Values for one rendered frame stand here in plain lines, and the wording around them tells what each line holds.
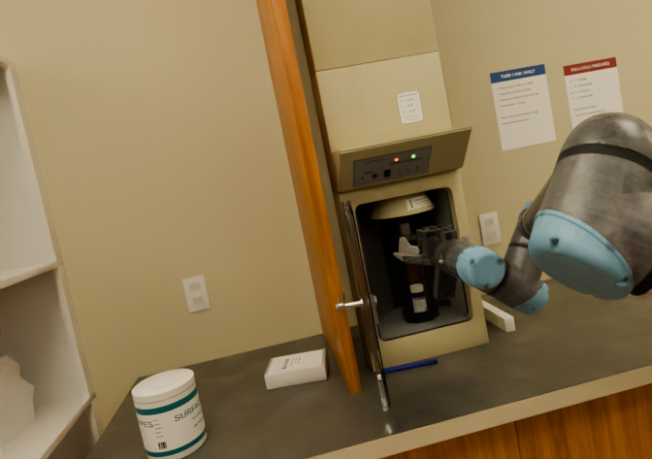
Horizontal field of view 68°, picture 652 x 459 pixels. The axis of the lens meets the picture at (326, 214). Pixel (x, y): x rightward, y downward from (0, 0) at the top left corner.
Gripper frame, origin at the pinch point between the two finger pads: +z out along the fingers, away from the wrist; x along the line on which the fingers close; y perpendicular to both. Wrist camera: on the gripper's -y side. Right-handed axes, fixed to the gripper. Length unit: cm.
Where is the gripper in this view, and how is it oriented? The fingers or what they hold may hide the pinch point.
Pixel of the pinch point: (422, 249)
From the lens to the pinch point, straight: 124.5
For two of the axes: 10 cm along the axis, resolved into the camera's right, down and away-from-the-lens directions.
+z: -1.4, -0.9, 9.9
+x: -9.7, 2.0, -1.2
